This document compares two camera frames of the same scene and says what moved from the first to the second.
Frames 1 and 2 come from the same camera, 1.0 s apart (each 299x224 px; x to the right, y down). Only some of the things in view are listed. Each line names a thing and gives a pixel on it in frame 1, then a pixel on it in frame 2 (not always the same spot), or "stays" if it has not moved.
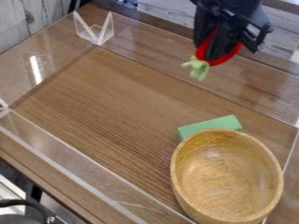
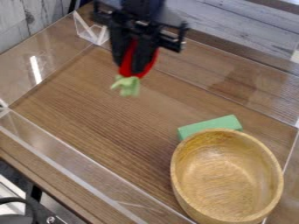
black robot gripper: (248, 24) to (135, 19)
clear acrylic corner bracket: (95, 33) stays
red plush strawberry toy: (200, 65) to (127, 81)
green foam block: (227, 122) stays
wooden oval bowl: (227, 177) stays
